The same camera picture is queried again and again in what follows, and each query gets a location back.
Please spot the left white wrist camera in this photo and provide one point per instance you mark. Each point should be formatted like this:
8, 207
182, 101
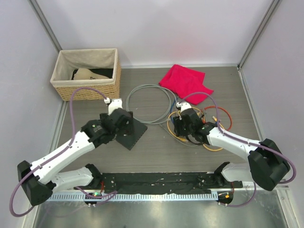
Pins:
113, 104

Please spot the pink folded cloth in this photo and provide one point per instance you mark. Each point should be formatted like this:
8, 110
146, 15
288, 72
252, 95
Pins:
184, 81

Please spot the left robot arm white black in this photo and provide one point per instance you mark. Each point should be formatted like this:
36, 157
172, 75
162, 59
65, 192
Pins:
41, 178

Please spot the black network switch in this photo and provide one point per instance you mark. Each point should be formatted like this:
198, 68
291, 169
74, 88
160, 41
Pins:
129, 135

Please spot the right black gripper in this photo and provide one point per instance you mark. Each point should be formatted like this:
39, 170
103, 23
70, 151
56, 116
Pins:
178, 121

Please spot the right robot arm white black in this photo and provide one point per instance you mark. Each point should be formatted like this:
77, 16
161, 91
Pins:
263, 165

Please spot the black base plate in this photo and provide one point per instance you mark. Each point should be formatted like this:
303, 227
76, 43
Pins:
159, 183

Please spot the wicker basket with liner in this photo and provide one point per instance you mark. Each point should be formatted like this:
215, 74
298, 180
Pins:
70, 60

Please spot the white slotted cable duct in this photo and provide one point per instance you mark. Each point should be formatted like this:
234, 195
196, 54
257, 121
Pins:
78, 196

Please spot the beige cloth in basket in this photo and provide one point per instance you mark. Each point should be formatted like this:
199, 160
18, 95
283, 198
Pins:
91, 74

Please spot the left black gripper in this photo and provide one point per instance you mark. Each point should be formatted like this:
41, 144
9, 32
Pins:
126, 129

